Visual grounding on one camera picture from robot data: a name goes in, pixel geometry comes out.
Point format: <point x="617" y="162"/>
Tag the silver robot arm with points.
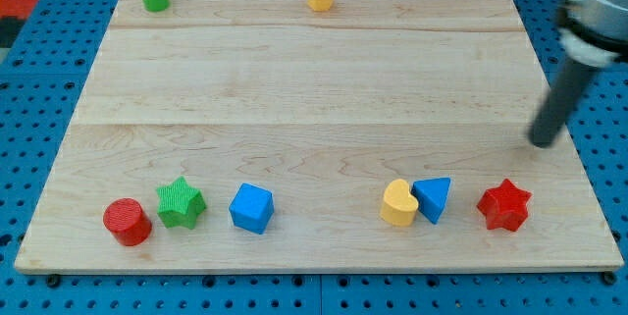
<point x="593" y="32"/>

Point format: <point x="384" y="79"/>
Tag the blue triangle block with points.
<point x="432" y="195"/>

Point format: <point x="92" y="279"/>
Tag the green star block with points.
<point x="180" y="204"/>

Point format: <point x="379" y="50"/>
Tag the red star block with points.
<point x="505" y="206"/>

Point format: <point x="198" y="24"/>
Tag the wooden board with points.
<point x="323" y="109"/>

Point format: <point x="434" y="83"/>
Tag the blue cube block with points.
<point x="252" y="208"/>

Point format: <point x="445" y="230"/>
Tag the yellow heart block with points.
<point x="399" y="206"/>

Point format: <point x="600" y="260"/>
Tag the red cylinder block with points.
<point x="127" y="222"/>

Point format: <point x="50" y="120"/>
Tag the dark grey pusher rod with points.
<point x="565" y="92"/>

